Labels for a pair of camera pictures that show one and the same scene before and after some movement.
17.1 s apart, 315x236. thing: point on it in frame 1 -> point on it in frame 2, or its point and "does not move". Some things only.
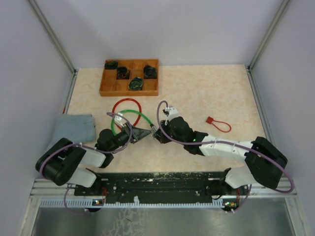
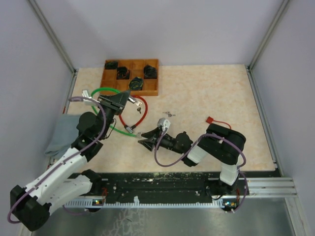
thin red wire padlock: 210,121 does not move
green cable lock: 153,130 -> 117,91
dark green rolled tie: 111,65 does not move
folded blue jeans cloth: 78,128 does not move
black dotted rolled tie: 149,72 does not move
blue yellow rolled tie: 136,84 does not move
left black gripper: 138,133 -> 121,98
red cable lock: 113,107 -> 132,99
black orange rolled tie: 123,73 does not move
